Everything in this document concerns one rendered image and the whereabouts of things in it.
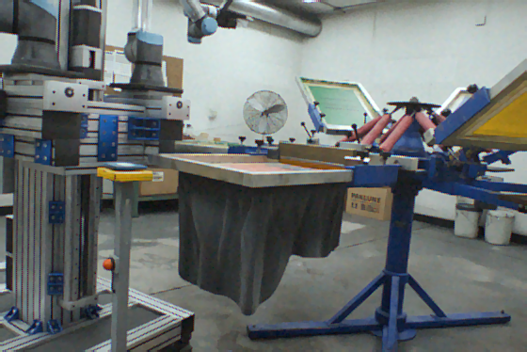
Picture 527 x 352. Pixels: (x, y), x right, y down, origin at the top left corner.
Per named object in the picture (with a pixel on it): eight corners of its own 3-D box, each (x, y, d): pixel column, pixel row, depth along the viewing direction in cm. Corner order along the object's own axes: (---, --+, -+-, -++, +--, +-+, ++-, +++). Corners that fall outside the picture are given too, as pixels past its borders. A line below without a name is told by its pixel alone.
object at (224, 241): (248, 319, 133) (258, 184, 129) (170, 276, 165) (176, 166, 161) (255, 316, 136) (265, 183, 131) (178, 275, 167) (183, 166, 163)
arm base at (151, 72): (121, 84, 183) (122, 60, 182) (148, 88, 195) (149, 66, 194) (146, 84, 175) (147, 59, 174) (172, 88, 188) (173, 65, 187)
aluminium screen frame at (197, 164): (252, 187, 118) (253, 173, 118) (147, 163, 160) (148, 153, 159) (395, 178, 174) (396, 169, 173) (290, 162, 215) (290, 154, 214)
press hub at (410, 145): (403, 352, 222) (433, 92, 209) (342, 325, 250) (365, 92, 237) (435, 331, 250) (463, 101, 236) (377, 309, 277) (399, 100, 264)
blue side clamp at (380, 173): (355, 184, 152) (357, 165, 151) (343, 183, 155) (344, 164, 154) (396, 182, 173) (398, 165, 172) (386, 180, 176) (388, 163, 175)
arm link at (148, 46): (138, 59, 176) (140, 26, 175) (129, 62, 187) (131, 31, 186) (167, 63, 183) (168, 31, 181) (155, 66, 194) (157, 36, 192)
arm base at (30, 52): (2, 66, 141) (2, 36, 140) (44, 72, 154) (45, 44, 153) (25, 65, 133) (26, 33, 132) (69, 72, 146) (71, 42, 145)
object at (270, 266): (253, 315, 135) (263, 183, 131) (246, 312, 137) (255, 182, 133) (340, 285, 167) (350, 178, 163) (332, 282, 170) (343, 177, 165)
